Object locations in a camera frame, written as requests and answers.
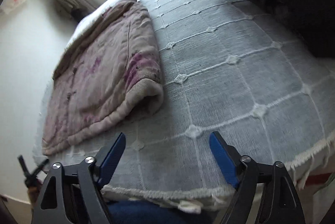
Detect pink floral padded coat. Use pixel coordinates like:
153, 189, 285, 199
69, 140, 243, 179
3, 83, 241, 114
41, 0, 164, 156

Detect dark blue trouser legs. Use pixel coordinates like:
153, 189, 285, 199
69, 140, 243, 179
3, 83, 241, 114
107, 201, 212, 224

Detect grey checked bedspread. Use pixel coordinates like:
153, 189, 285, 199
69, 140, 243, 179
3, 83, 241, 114
32, 0, 335, 214

